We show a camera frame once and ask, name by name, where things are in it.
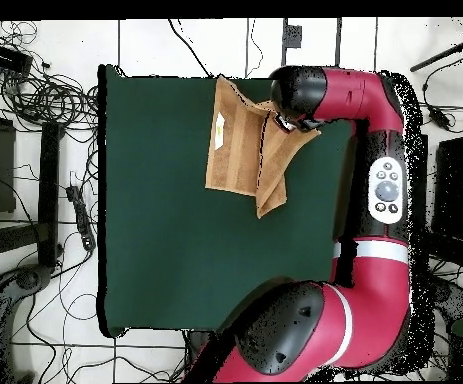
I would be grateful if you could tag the tan terry cloth towel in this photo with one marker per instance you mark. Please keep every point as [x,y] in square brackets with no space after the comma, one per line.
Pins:
[239,160]

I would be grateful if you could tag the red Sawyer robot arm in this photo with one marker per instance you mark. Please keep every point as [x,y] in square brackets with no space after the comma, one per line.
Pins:
[375,280]

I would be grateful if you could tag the dark grey square plate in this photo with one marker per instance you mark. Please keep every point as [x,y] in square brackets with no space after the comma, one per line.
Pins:
[294,36]

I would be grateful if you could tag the black power adapter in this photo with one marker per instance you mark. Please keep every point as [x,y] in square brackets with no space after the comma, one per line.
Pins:
[440,118]

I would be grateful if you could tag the black tripod leg rod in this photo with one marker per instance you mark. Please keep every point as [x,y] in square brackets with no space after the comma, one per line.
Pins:
[435,58]

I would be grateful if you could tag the dark green table cloth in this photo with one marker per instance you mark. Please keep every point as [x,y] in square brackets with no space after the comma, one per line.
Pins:
[155,240]

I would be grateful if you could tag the black power strip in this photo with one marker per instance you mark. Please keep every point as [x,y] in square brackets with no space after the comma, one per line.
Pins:
[82,218]

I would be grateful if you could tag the black office chair base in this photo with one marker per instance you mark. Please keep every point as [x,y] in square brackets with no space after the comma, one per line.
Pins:
[27,280]
[459,304]

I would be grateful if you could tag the black metal stand frame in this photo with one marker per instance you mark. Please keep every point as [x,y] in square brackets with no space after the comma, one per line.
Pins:
[49,192]
[451,248]

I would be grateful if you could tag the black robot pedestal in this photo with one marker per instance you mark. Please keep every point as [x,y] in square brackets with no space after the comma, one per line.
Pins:
[199,342]

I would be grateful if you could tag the black network switch box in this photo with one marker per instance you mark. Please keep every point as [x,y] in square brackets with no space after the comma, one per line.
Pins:
[5,58]

